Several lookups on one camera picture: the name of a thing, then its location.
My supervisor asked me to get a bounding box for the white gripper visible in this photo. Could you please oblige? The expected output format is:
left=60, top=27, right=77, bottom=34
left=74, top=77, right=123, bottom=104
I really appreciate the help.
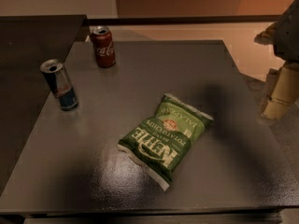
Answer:
left=254, top=0, right=299, bottom=120

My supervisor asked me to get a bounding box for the green kettle chips bag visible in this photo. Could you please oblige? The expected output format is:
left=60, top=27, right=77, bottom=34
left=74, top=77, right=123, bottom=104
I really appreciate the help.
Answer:
left=118, top=93, right=214, bottom=191

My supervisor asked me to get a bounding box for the red coke can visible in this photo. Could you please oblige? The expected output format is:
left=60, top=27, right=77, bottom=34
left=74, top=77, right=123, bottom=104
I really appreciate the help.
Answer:
left=91, top=26, right=116, bottom=68

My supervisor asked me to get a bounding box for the blue silver energy drink can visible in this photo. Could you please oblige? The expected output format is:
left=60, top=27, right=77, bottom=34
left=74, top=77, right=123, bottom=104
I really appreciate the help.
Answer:
left=40, top=59, right=78, bottom=111

